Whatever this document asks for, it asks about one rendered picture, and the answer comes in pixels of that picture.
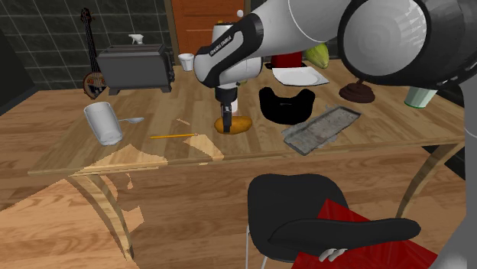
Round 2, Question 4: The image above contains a brown potato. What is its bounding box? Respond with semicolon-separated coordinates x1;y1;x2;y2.
213;115;254;135

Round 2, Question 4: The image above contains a small white cup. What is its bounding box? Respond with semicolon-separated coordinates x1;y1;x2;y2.
177;53;196;72

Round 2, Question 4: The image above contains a black bowl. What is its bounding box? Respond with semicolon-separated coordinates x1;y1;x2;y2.
258;86;316;126

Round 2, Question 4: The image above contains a white container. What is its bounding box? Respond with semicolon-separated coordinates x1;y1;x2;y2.
211;21;235;44

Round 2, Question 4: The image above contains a yellow pencil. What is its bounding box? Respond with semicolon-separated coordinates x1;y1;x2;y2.
149;132;200;140

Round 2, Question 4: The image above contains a wooden table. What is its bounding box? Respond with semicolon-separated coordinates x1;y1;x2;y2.
28;59;467;261

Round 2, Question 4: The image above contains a red box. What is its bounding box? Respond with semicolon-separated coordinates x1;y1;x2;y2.
270;51;304;69

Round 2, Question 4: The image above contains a white square plate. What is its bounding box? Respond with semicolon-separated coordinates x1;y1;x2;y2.
271;66;331;87

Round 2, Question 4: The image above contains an orange wooden door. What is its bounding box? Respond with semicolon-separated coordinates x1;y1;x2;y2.
164;0;251;67

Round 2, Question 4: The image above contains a grey toaster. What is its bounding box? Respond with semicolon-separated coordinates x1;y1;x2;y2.
96;43;176;96

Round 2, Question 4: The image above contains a yellow-green fruit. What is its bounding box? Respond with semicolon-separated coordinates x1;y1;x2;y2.
305;43;331;70

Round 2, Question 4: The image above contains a grey rectangular tray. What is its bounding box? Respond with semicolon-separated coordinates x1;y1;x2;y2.
281;105;362;157

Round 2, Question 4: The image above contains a black chair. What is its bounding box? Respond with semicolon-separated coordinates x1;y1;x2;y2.
245;173;423;269

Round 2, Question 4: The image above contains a brown round stand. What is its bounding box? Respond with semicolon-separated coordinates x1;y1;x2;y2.
338;79;376;105

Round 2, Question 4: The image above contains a dark banjo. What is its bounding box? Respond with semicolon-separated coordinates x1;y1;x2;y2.
79;7;108;100

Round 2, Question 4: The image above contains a pale green cup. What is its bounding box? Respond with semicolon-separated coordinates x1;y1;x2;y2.
404;86;439;110

